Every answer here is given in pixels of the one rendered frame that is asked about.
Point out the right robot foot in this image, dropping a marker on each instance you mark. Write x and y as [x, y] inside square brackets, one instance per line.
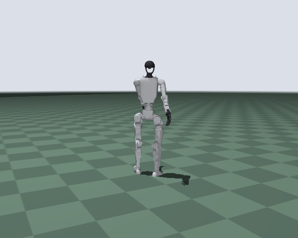
[154, 174]

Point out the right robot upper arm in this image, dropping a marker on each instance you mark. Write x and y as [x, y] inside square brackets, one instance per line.
[162, 88]

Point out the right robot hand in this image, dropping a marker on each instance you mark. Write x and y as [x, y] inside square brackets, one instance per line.
[168, 114]

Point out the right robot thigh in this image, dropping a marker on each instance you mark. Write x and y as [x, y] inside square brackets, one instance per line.
[158, 124]

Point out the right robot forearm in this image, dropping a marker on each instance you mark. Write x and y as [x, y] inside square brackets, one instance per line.
[166, 104]

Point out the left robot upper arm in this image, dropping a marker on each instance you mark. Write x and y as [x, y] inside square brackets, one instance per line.
[137, 85]

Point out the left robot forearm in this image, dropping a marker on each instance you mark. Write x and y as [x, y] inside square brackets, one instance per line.
[142, 104]

